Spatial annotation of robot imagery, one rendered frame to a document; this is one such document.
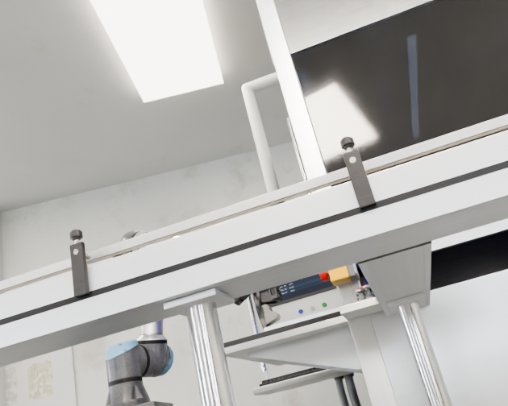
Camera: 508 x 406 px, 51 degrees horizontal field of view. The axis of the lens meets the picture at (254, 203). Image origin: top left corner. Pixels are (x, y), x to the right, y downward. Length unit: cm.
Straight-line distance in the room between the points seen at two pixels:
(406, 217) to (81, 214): 470
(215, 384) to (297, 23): 146
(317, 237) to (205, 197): 426
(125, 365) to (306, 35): 131
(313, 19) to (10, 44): 218
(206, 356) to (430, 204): 40
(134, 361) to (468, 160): 145
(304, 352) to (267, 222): 94
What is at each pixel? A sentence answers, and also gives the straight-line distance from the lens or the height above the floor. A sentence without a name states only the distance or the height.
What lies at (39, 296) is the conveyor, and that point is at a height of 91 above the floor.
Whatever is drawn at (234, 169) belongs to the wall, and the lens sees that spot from 511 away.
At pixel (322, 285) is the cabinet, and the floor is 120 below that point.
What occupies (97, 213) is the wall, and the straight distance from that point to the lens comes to 528.
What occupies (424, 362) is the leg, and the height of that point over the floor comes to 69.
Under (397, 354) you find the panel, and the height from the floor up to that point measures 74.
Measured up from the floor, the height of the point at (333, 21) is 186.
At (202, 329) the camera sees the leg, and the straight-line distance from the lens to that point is 86.
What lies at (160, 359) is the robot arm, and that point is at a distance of 207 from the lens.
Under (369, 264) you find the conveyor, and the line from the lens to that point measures 94.
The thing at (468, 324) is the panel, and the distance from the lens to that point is 159.
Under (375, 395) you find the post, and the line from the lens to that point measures 158.
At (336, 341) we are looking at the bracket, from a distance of 170.
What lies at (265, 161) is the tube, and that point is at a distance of 300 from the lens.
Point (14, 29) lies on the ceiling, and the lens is 360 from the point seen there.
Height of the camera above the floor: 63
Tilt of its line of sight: 23 degrees up
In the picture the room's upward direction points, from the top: 13 degrees counter-clockwise
